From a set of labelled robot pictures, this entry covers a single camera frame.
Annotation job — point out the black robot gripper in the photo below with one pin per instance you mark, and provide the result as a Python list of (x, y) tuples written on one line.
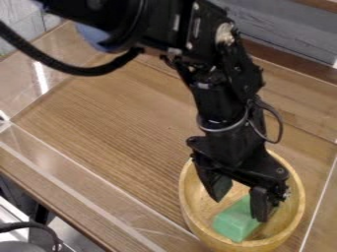
[(234, 155)]

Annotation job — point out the green rectangular block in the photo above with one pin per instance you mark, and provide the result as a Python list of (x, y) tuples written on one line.
[(232, 222)]

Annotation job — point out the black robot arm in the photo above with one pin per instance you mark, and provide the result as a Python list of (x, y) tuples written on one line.
[(192, 36)]

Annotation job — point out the brown wooden bowl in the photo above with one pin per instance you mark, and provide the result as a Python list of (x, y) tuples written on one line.
[(199, 210)]

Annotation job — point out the clear acrylic tray enclosure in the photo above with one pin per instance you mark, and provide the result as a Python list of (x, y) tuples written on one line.
[(95, 147)]

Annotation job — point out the black metal mount with screw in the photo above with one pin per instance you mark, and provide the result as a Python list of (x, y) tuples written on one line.
[(40, 238)]

